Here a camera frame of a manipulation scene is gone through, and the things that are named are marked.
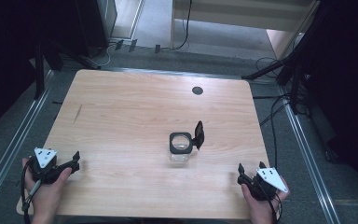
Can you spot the person's right hand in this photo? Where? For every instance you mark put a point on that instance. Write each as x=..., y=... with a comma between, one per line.
x=262, y=211

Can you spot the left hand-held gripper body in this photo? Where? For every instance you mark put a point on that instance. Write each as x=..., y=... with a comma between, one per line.
x=45, y=157

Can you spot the person's left hand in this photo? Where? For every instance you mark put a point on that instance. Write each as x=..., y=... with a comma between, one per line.
x=45, y=196

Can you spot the clear jar with black lid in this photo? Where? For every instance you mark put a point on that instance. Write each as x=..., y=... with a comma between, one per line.
x=180, y=146

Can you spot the metal floor rail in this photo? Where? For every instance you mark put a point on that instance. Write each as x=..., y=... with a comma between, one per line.
x=310, y=155
x=15, y=140

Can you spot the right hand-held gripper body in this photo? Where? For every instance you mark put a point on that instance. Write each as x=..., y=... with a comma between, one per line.
x=270, y=179

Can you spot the black metal stand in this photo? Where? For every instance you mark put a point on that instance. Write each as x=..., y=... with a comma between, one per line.
x=39, y=71

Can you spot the dark round table grommet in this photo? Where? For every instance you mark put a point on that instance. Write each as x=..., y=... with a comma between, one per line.
x=197, y=90

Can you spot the dark curtain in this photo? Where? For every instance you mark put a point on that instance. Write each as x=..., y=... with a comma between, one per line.
x=9, y=46
x=348, y=77

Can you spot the black tripod stand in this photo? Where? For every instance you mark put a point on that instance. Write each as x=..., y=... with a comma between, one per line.
x=295, y=77

